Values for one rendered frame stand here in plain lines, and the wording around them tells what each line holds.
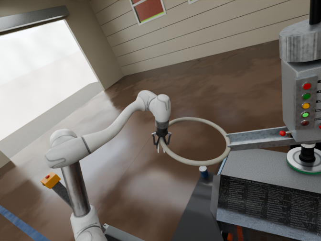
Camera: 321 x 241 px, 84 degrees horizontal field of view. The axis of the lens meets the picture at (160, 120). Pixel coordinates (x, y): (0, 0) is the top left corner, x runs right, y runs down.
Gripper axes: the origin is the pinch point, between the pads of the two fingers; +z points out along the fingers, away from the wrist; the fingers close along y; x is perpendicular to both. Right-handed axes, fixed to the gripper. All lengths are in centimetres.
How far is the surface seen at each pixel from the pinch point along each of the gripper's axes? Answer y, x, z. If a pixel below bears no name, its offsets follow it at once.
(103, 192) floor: -83, 76, 168
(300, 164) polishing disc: 87, -21, -4
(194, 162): 18.1, -22.8, -9.9
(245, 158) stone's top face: 65, -1, 13
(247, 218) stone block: 57, -36, 32
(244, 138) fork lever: 56, -4, -11
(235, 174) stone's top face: 54, -13, 16
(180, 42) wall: 115, 659, 67
